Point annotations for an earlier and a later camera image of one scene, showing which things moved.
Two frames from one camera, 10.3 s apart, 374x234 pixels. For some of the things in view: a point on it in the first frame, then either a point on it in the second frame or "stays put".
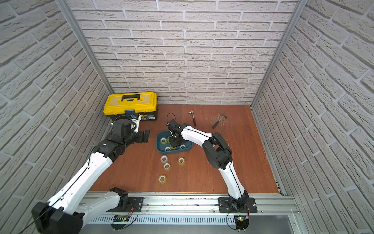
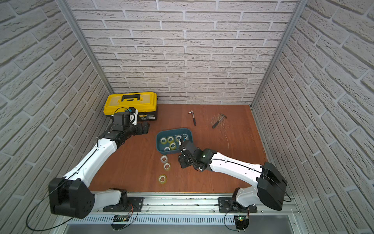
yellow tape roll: (163, 141) stays put
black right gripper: (173, 144) to (181, 159)
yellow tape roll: (162, 179) stays put
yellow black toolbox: (144, 104) stays put
